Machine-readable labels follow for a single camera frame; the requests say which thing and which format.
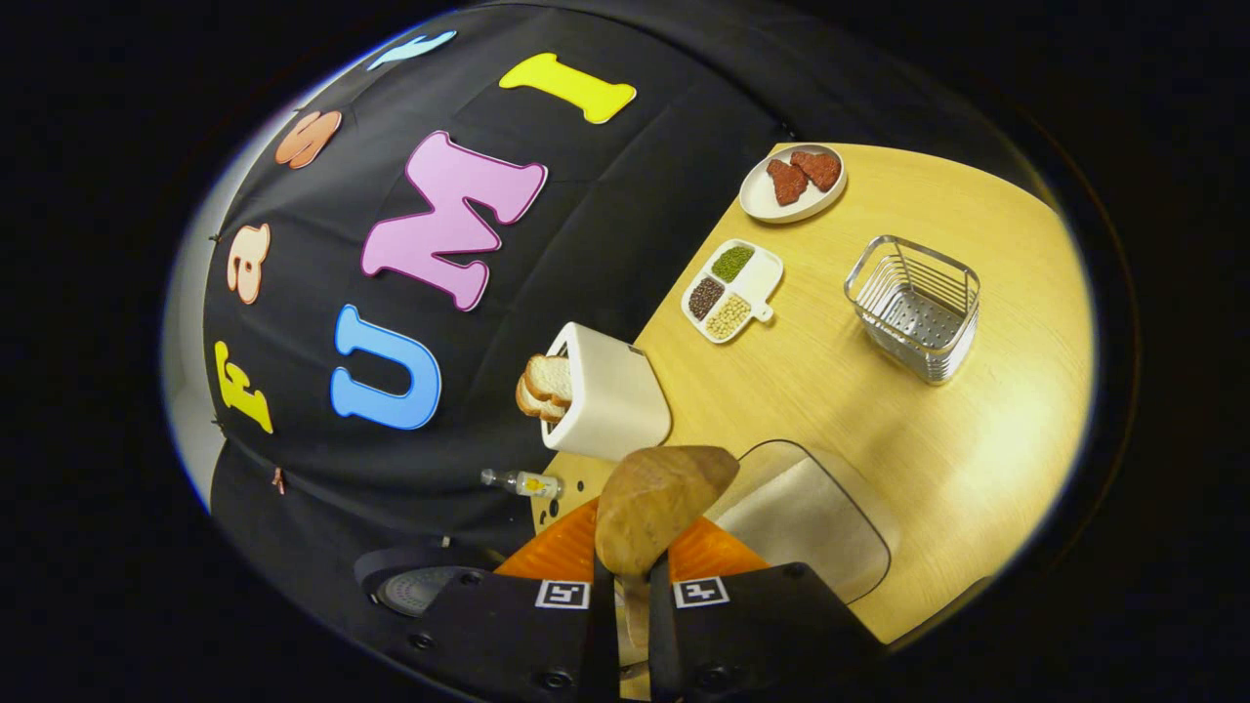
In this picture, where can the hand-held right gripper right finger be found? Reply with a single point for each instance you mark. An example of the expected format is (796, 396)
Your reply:
(771, 630)

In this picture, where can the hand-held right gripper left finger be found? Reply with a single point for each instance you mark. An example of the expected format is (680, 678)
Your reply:
(488, 630)

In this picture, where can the dark grey rice cooker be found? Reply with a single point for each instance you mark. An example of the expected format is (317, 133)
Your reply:
(415, 590)

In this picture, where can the wooden spoon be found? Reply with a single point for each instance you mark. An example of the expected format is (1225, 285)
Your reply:
(654, 503)

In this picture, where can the small glass bottle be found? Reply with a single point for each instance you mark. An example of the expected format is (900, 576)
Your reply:
(527, 483)

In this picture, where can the white toaster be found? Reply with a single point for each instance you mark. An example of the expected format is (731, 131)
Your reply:
(615, 400)

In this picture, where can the white divided dish of beans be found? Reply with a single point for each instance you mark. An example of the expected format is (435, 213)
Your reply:
(757, 283)

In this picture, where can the white round plate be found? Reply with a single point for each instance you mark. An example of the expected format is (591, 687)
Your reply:
(762, 200)

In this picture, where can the red meat piece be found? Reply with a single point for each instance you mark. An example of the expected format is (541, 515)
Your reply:
(786, 183)
(818, 170)

